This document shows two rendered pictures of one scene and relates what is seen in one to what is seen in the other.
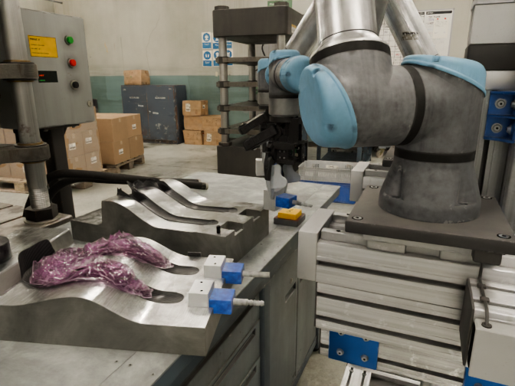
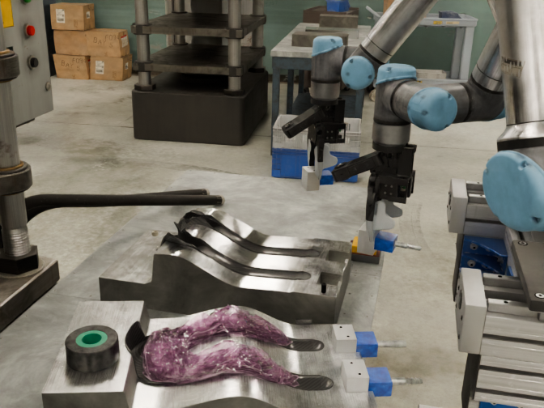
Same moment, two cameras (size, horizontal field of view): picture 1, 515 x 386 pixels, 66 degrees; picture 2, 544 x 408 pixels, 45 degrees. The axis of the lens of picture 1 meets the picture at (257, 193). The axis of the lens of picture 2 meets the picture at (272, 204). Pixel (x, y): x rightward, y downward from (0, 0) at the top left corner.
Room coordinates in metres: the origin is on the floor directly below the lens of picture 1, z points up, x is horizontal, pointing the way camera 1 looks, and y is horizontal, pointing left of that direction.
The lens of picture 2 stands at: (-0.20, 0.41, 1.52)
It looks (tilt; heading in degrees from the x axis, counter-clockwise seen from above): 22 degrees down; 349
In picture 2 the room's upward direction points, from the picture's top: 1 degrees clockwise
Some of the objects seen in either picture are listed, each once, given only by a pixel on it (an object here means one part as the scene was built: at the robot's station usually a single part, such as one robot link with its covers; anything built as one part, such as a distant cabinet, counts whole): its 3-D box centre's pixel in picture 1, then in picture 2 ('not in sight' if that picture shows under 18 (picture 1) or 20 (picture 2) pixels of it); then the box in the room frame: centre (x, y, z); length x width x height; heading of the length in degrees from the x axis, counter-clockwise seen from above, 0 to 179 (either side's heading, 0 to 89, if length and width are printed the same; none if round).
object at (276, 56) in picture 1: (284, 74); (395, 94); (1.00, -0.07, 1.25); 0.09 x 0.08 x 0.11; 11
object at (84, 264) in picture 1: (99, 259); (218, 343); (0.72, 0.31, 0.90); 0.26 x 0.18 x 0.08; 83
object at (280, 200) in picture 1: (289, 201); (390, 242); (1.00, -0.08, 0.93); 0.13 x 0.05 x 0.05; 56
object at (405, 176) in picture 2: (286, 140); (391, 171); (1.00, -0.07, 1.09); 0.09 x 0.08 x 0.12; 56
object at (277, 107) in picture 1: (284, 107); (391, 132); (1.01, -0.07, 1.17); 0.08 x 0.08 x 0.05
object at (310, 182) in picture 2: (273, 166); (327, 177); (1.42, -0.06, 0.93); 0.13 x 0.05 x 0.05; 93
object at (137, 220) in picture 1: (170, 214); (231, 261); (1.08, 0.25, 0.87); 0.50 x 0.26 x 0.14; 66
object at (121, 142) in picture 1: (91, 142); not in sight; (5.72, 2.38, 0.37); 1.20 x 0.82 x 0.74; 79
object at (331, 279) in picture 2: (231, 232); (329, 286); (0.93, 0.07, 0.87); 0.05 x 0.05 x 0.04; 66
